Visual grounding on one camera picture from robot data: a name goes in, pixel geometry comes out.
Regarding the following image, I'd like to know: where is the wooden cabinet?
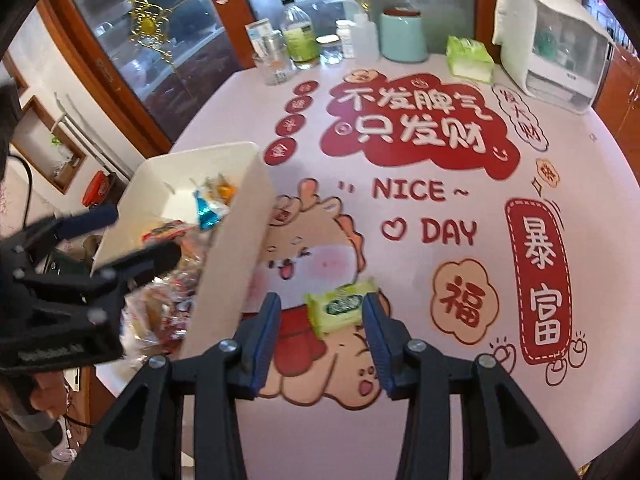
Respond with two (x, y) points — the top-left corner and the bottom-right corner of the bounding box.
(580, 0), (640, 146)

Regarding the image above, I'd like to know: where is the wooden wall niche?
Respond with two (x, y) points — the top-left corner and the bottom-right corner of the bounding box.
(10, 96), (87, 195)

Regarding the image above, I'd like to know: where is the metal rod rack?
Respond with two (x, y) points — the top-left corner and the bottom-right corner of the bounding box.
(52, 92), (136, 181)

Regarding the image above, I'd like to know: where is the white and blue box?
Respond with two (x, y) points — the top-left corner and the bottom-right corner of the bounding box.
(245, 18), (273, 56)

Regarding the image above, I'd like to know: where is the white squeeze bottle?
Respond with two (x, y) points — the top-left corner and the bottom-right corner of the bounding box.
(352, 7), (381, 61)

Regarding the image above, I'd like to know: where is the red plastic container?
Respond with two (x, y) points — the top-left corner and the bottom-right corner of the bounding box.
(82, 170), (113, 207)

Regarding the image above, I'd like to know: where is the person's left hand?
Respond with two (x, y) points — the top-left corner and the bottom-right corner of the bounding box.
(30, 367), (68, 411)

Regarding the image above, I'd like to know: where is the white plastic bin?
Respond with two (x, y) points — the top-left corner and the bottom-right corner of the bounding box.
(91, 141), (276, 361)

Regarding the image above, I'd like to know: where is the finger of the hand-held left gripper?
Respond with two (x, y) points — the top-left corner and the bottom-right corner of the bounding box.
(15, 240), (183, 313)
(0, 203), (121, 281)

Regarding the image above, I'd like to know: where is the small gold door ornament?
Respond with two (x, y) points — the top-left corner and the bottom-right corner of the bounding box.
(125, 0), (176, 68)

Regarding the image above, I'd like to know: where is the clear drinking glass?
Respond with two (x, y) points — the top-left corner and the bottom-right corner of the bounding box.
(251, 52), (296, 87)

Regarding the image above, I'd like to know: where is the small glass jar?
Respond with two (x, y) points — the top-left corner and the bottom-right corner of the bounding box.
(316, 35), (344, 66)

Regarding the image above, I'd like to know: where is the heap of clear snack packets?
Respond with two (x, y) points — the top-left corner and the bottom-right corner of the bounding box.
(122, 247), (216, 356)

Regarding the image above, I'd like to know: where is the teal canister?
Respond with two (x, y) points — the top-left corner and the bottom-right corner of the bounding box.
(378, 7), (429, 61)

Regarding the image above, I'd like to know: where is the green tissue pack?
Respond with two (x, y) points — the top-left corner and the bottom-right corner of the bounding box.
(445, 36), (496, 83)

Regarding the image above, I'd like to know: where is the wooden framed glass door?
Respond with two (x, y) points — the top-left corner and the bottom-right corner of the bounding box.
(37, 0), (496, 156)

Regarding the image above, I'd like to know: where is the blue snack packet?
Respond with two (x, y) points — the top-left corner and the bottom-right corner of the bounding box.
(194, 187), (226, 231)

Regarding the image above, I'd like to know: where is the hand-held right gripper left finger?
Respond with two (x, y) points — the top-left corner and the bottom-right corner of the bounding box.
(65, 291), (283, 480)

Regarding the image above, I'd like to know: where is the white countertop appliance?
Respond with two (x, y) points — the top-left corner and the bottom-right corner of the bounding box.
(491, 0), (616, 117)

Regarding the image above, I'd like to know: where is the green snack packet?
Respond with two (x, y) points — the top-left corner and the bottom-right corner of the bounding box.
(305, 277), (381, 338)

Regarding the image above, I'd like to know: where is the green label glass bottle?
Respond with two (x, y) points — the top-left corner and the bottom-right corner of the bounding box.
(280, 0), (321, 70)

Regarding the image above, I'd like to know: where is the red and white snack packet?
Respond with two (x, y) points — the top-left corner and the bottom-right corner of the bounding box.
(141, 219), (198, 246)

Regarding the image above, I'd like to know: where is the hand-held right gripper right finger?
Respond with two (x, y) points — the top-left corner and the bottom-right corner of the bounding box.
(361, 292), (581, 480)

